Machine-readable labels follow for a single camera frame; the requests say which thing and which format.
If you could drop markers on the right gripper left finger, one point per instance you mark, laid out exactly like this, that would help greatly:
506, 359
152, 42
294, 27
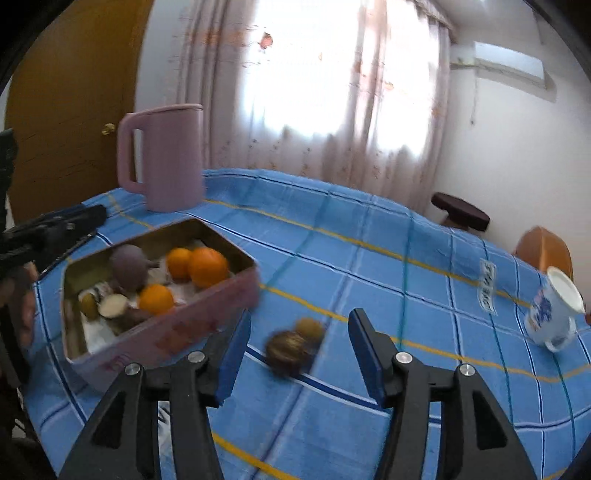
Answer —
224, 352

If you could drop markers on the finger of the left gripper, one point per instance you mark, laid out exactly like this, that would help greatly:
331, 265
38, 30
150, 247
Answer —
69, 224

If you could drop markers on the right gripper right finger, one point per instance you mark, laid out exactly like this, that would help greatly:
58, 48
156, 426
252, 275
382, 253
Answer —
374, 353

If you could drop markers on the dark mangosteen back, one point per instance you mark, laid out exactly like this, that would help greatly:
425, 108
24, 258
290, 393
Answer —
288, 353

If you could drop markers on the small brown fruit back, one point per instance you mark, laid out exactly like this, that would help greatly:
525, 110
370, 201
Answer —
313, 331

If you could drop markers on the purple round passion fruit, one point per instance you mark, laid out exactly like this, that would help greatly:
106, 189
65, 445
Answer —
129, 268

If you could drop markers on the small green-brown kiwi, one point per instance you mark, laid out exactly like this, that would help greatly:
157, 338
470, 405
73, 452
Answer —
88, 306

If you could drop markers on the orange mandarin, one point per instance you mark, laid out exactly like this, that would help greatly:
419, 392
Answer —
156, 299
177, 261
207, 267

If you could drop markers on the person's left hand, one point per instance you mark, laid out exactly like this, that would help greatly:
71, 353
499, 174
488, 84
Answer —
17, 293

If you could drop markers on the blue plaid tablecloth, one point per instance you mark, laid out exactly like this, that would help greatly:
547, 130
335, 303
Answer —
444, 296

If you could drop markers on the pink metal tin box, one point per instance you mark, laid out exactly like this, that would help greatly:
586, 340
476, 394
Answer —
97, 350

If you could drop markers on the pink electric kettle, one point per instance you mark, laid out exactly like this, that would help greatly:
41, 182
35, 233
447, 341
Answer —
171, 156

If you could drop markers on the brown wooden door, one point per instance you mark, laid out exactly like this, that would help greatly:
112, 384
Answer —
66, 98

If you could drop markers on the dark round stool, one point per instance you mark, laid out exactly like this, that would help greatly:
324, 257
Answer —
460, 214

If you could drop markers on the white blue enamel mug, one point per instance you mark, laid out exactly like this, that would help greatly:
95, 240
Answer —
550, 321

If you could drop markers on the orange leather armchair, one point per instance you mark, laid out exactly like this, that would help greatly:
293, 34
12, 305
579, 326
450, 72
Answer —
541, 248

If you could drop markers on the sheer floral curtain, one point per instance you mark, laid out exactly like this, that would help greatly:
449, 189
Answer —
353, 93

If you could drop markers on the white air conditioner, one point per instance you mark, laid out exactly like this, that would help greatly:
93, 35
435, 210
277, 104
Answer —
509, 62

